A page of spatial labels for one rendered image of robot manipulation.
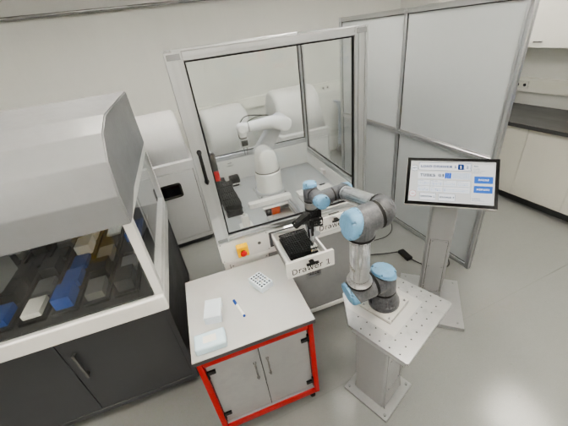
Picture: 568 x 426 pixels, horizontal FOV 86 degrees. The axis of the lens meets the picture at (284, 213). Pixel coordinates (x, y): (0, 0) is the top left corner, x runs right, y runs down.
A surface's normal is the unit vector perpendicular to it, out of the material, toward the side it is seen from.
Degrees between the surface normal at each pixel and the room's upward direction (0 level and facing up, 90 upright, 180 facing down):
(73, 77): 90
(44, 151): 41
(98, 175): 69
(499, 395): 0
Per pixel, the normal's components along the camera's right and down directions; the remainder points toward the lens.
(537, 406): -0.11, -0.85
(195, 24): 0.40, 0.43
